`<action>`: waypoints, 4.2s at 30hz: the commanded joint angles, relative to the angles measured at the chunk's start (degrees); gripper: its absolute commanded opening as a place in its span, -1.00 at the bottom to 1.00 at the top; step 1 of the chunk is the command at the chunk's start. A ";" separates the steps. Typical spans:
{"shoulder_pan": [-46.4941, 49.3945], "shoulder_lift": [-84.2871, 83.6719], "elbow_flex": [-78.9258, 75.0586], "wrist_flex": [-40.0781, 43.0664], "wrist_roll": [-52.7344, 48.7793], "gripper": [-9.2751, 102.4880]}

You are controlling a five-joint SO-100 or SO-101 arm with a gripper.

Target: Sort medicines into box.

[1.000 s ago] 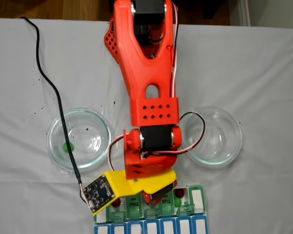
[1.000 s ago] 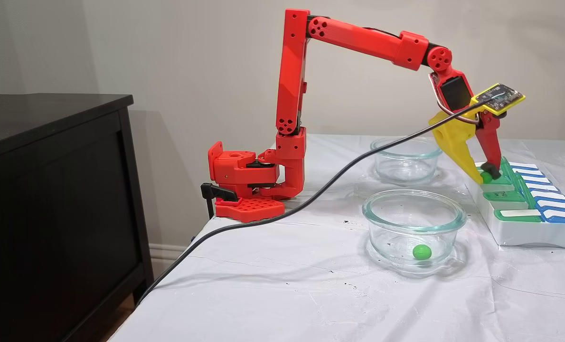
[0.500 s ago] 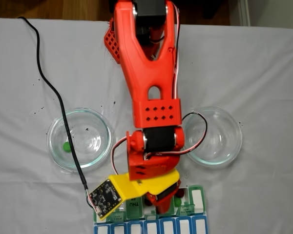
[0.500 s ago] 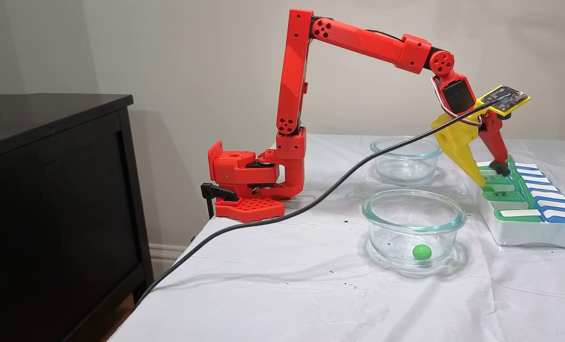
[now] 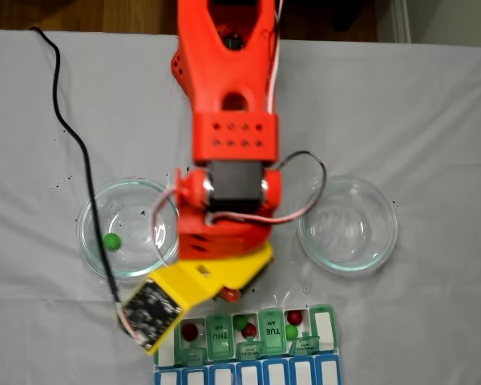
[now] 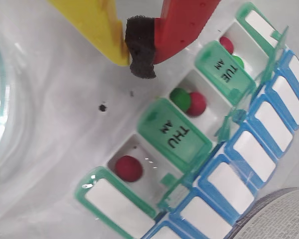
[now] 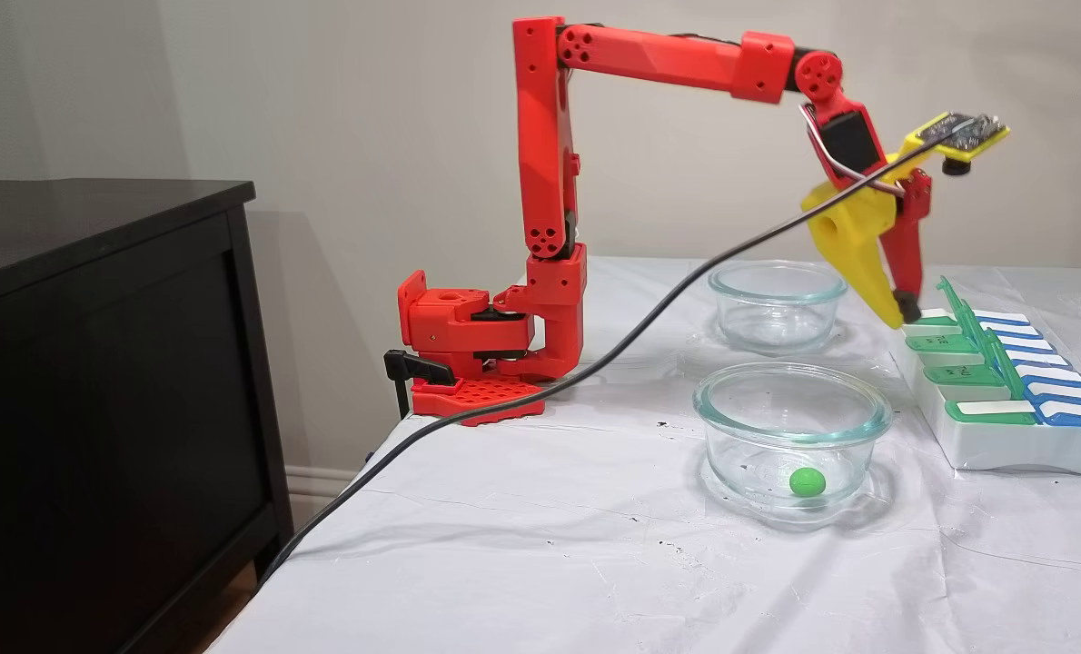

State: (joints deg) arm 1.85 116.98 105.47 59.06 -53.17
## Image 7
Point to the green ball pill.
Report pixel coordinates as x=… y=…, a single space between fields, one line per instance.
x=807 y=481

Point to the glass bowl with teal rim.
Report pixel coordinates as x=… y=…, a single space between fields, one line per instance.
x=731 y=490
x=777 y=327

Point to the weekly pill organizer box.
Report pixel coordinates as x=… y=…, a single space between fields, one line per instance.
x=1004 y=445

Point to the white tablecloth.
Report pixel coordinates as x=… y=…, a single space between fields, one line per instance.
x=550 y=563

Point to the black table clamp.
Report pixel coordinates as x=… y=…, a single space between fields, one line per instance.
x=413 y=365

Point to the black wooden cabinet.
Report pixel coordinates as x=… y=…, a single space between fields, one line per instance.
x=95 y=409

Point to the black camera board yellow holder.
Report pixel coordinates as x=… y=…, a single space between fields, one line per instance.
x=958 y=132

